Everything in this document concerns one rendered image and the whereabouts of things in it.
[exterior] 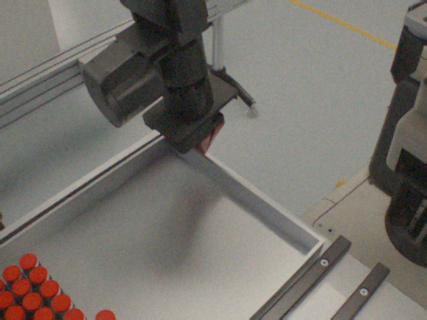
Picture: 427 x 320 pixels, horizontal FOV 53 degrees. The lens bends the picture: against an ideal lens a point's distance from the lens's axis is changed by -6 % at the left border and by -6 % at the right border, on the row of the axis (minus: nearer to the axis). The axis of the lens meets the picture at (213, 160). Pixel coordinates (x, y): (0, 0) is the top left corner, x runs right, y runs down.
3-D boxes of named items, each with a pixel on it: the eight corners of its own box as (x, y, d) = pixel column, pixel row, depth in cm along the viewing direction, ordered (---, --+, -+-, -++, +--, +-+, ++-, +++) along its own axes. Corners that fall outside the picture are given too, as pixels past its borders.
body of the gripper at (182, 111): (143, 126, 55) (128, 82, 49) (203, 77, 58) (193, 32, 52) (179, 153, 52) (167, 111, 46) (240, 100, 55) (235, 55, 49)
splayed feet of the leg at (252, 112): (251, 121, 201) (253, 96, 190) (176, 73, 225) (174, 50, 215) (263, 112, 205) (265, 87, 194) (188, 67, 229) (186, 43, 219)
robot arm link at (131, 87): (202, -21, 38) (146, -42, 42) (93, 48, 34) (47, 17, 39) (223, 80, 47) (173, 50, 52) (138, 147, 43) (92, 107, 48)
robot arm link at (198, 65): (212, 23, 44) (175, 2, 46) (157, 60, 41) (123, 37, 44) (219, 73, 49) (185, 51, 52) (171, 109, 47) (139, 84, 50)
